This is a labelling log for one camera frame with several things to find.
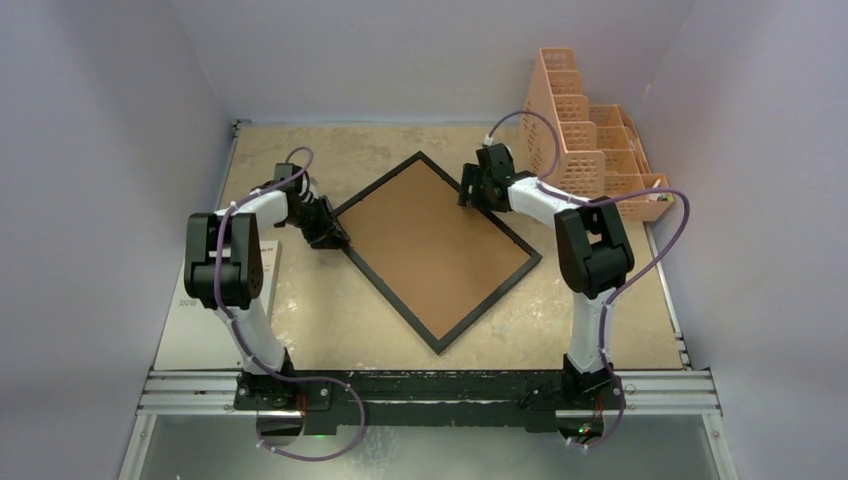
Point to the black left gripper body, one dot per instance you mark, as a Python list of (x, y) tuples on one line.
[(313, 220)]

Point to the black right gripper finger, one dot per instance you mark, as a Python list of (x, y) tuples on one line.
[(483, 193), (467, 183)]

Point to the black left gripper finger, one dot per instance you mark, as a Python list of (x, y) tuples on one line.
[(334, 230), (332, 241)]

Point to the small items in organizer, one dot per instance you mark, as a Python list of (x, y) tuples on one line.
[(657, 195)]

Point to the orange plastic organizer basket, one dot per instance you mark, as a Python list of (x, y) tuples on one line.
[(592, 149)]

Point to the white sheet on table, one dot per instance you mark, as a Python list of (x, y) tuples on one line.
[(194, 338)]

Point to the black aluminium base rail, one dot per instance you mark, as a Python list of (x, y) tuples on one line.
[(538, 401)]

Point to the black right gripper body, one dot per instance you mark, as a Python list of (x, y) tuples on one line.
[(473, 187)]

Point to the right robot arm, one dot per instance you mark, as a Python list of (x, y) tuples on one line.
[(593, 250)]

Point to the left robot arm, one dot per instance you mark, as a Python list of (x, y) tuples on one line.
[(223, 265)]

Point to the black picture frame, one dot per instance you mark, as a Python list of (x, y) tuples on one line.
[(397, 298)]

